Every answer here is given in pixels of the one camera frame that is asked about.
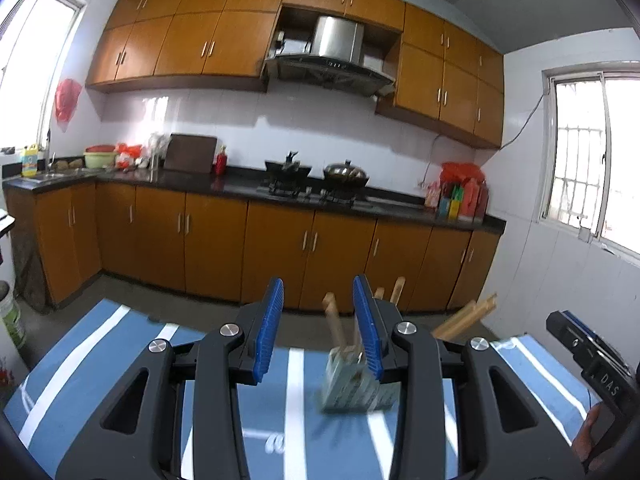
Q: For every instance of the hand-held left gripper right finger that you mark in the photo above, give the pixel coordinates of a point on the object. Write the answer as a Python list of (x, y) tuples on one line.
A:
[(367, 330)]

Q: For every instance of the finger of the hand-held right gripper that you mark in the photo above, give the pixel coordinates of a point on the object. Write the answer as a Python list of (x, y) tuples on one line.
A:
[(575, 342)]

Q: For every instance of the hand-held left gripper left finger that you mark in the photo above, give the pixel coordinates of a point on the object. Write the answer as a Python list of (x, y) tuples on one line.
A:
[(267, 330)]

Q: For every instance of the green perforated chopstick holder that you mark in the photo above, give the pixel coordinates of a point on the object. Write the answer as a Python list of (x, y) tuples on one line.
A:
[(345, 385)]

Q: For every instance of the person's right hand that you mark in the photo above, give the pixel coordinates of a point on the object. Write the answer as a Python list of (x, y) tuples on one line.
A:
[(589, 432)]

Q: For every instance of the wooden lower kitchen cabinets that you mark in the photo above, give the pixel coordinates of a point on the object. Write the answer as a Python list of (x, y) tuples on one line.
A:
[(215, 245)]

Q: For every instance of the gas stove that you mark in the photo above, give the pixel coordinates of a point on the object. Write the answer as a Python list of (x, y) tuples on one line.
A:
[(310, 192)]

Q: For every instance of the black kitchen countertop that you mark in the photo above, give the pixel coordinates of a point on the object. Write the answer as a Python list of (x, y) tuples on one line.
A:
[(235, 185)]

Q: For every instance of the red bottle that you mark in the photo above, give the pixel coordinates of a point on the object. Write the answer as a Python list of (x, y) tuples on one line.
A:
[(221, 161)]

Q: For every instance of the barred window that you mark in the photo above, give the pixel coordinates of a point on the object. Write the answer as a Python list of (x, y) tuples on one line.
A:
[(590, 160)]

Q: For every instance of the dark brown cutting board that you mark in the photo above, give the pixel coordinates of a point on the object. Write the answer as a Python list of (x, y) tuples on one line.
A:
[(191, 152)]

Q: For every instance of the blue white striped tablecloth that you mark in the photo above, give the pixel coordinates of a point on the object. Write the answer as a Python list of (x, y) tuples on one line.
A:
[(75, 385)]

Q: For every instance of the metal containers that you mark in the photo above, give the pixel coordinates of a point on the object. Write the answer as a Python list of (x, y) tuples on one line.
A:
[(157, 155)]

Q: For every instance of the plastic food bags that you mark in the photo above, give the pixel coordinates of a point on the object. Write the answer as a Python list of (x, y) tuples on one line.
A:
[(129, 156)]

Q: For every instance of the green basin with red lid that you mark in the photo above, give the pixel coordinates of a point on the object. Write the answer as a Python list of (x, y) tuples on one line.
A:
[(99, 159)]

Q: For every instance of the white bucket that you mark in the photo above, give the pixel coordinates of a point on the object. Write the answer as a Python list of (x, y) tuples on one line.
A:
[(11, 317)]

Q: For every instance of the metal faucet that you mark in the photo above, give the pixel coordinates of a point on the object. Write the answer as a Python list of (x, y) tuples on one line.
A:
[(52, 155)]

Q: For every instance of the steel range hood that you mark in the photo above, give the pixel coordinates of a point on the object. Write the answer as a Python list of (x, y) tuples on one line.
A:
[(335, 45)]

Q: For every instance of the yellow dish soap bottle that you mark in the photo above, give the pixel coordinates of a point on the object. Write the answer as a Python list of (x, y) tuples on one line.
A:
[(29, 162)]

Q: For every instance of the hanging red plastic bag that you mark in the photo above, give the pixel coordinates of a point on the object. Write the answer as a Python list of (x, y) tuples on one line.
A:
[(67, 100)]

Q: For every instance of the bright window beside sink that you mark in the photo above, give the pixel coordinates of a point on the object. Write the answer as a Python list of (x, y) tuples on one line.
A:
[(35, 60)]

